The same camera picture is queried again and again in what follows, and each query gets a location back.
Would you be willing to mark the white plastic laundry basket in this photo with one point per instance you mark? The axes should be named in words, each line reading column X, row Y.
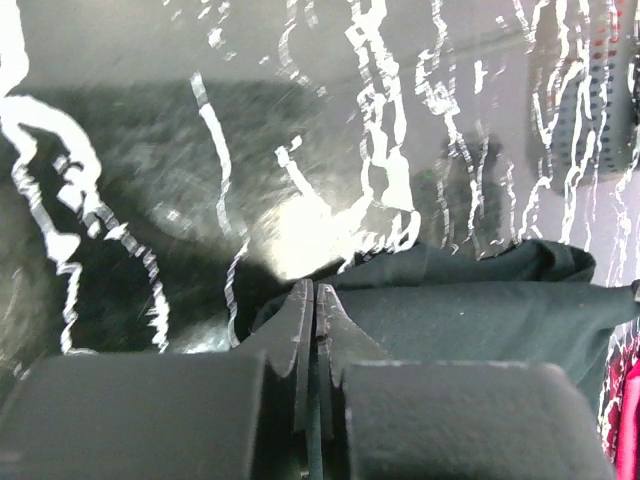
column 580, row 91

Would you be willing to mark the folded magenta t shirt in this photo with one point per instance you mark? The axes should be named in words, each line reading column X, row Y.
column 619, row 401

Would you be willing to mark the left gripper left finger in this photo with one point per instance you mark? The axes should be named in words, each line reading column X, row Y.
column 239, row 414

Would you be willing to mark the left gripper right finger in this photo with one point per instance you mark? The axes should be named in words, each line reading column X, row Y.
column 387, row 419

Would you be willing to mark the black polo shirt blue logo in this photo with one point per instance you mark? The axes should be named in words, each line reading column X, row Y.
column 534, row 302

